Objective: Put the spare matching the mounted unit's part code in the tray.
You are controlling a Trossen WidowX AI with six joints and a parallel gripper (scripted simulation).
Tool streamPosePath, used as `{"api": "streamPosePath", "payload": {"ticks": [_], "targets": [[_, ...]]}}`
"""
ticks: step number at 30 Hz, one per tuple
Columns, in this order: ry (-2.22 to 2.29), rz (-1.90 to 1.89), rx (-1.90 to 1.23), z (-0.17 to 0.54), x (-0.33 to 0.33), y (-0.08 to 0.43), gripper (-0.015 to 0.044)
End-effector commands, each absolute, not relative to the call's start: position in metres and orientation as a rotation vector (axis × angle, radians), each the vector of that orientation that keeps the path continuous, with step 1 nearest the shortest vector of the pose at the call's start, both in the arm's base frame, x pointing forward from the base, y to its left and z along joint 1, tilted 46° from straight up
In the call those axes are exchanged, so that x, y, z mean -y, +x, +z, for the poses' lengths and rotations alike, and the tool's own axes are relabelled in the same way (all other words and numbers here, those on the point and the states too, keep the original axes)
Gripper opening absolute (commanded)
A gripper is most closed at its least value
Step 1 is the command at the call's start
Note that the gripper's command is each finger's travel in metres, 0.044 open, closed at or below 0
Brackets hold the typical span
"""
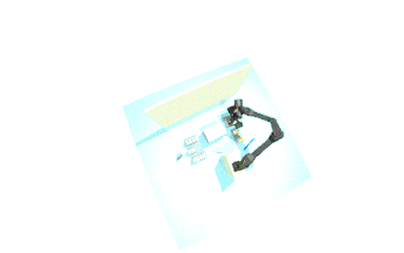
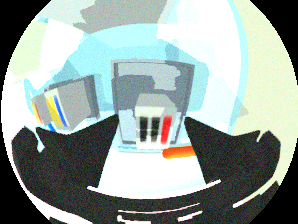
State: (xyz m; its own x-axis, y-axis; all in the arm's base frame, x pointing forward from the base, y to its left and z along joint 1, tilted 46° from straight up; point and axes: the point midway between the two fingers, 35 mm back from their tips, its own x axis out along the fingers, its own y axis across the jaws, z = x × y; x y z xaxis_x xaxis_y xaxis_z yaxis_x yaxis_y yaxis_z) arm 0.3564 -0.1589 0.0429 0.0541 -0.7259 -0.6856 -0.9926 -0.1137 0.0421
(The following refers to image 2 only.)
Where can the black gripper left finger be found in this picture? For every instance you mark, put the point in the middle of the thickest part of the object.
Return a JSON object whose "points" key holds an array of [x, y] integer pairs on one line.
{"points": [[86, 150]]}

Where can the blue cylinder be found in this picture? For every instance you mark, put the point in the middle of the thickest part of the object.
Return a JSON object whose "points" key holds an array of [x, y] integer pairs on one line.
{"points": [[50, 126]]}

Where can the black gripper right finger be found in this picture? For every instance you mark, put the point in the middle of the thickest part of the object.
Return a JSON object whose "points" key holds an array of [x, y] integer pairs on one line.
{"points": [[215, 150]]}

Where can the orange-handled screwdriver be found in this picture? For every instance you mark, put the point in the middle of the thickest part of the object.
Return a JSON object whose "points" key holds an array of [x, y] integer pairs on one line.
{"points": [[170, 153]]}

